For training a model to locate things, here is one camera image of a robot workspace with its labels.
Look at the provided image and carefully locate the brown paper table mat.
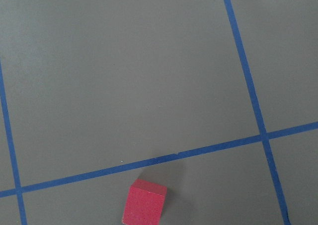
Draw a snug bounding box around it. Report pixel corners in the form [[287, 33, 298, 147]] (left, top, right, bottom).
[[0, 0, 318, 225]]

